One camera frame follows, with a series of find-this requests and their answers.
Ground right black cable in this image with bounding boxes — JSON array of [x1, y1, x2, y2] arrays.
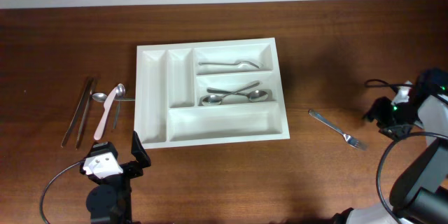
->
[[363, 78, 448, 224]]

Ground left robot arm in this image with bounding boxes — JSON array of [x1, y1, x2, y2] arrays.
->
[[80, 132, 151, 223]]

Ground white plastic cutlery tray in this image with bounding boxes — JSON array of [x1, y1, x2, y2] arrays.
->
[[134, 38, 290, 148]]

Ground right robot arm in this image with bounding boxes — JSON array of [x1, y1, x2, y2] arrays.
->
[[330, 68, 447, 224]]

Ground black cable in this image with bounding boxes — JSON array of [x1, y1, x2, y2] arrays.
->
[[38, 160, 87, 224], [363, 78, 448, 224]]

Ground small steel teaspoon upright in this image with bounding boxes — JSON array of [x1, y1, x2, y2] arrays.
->
[[113, 83, 126, 129]]

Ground steel serrated tongs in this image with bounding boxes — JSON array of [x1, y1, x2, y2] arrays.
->
[[60, 77, 96, 150]]

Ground steel fork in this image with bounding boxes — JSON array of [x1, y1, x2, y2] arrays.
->
[[308, 109, 368, 151], [198, 61, 260, 69]]

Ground large steel spoon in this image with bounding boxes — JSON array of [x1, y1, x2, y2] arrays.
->
[[201, 80, 260, 106], [206, 87, 269, 102]]

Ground small steel teaspoon lying sideways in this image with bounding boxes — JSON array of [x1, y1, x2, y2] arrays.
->
[[92, 92, 135, 103]]

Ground left black cable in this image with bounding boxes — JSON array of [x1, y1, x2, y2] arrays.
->
[[38, 160, 87, 224]]

